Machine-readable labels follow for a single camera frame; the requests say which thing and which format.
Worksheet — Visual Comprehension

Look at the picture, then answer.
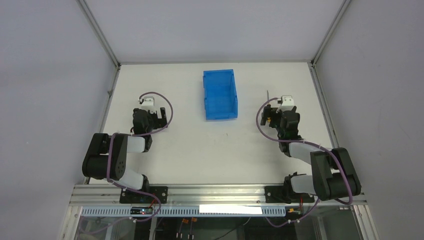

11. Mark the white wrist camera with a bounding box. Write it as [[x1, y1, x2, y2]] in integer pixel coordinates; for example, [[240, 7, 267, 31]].
[[276, 95, 295, 113], [139, 96, 157, 114]]

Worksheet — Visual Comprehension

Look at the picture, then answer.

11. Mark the slotted cable duct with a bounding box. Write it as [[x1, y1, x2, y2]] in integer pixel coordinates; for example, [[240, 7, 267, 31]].
[[81, 204, 286, 218]]

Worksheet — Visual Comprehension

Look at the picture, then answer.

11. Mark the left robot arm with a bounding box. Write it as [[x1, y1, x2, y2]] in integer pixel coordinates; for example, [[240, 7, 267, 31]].
[[81, 107, 168, 194]]

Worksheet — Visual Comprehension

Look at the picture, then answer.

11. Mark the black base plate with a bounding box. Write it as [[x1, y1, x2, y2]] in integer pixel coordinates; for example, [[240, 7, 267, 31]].
[[264, 185, 315, 204], [119, 185, 169, 204]]

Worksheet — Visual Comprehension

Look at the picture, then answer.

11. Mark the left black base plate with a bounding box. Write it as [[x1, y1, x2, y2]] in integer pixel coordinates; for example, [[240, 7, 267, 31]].
[[119, 185, 169, 204]]

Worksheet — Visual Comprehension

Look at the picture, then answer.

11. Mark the small electronics board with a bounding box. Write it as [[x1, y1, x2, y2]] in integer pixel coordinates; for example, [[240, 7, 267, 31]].
[[130, 207, 154, 215]]

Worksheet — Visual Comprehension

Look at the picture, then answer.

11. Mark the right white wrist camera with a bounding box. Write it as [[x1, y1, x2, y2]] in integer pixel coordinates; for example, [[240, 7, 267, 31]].
[[276, 95, 295, 113]]

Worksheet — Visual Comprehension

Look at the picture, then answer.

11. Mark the black yellow screwdriver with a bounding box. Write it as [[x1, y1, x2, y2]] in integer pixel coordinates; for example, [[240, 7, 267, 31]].
[[264, 102, 273, 124]]

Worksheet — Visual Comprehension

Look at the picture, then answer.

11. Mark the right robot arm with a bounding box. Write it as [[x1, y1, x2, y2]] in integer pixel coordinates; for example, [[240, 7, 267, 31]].
[[256, 102, 362, 205]]

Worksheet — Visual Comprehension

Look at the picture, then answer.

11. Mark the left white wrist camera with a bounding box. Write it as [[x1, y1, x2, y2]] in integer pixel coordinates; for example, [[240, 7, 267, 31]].
[[139, 96, 157, 114]]

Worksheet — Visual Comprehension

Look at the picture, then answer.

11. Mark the aluminium front rail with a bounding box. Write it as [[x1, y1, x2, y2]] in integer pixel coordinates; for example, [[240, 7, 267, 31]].
[[68, 184, 368, 208]]

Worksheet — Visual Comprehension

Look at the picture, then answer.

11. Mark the blue plastic bin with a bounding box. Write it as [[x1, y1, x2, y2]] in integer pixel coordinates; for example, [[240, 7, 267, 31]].
[[202, 69, 238, 121]]

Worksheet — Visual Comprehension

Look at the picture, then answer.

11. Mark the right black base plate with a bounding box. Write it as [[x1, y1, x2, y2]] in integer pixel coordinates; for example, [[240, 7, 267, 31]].
[[264, 185, 315, 204]]

